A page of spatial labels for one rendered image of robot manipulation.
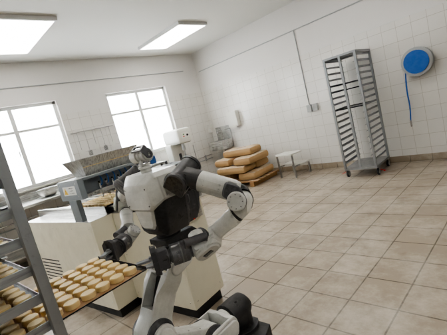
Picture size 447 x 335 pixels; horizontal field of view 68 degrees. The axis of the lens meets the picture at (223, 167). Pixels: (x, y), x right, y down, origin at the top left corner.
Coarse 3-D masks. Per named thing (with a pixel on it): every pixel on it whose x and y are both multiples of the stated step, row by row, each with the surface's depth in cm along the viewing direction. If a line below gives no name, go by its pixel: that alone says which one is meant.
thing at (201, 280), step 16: (192, 224) 241; (144, 240) 250; (128, 256) 269; (144, 256) 255; (144, 272) 261; (192, 272) 236; (208, 272) 248; (192, 288) 234; (208, 288) 246; (176, 304) 248; (192, 304) 235; (208, 304) 249
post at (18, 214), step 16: (0, 144) 93; (0, 160) 92; (0, 176) 92; (16, 192) 94; (16, 208) 94; (16, 224) 94; (32, 240) 96; (32, 256) 96; (32, 272) 97; (48, 288) 98; (48, 304) 98
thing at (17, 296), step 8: (8, 288) 112; (16, 288) 110; (0, 296) 111; (8, 296) 107; (16, 296) 103; (24, 296) 101; (0, 304) 100; (8, 304) 98; (16, 304) 98; (0, 312) 94
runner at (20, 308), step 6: (30, 300) 97; (36, 300) 98; (18, 306) 95; (24, 306) 96; (30, 306) 97; (6, 312) 93; (12, 312) 94; (18, 312) 95; (24, 312) 96; (0, 318) 92; (6, 318) 93; (12, 318) 94; (0, 324) 92
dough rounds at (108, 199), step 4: (100, 196) 320; (104, 196) 315; (108, 196) 307; (112, 196) 299; (92, 200) 307; (96, 200) 300; (100, 200) 294; (104, 200) 291; (108, 200) 282; (112, 200) 277; (84, 204) 295; (88, 204) 289; (92, 204) 283; (96, 204) 278; (100, 204) 274; (104, 204) 271; (108, 204) 267
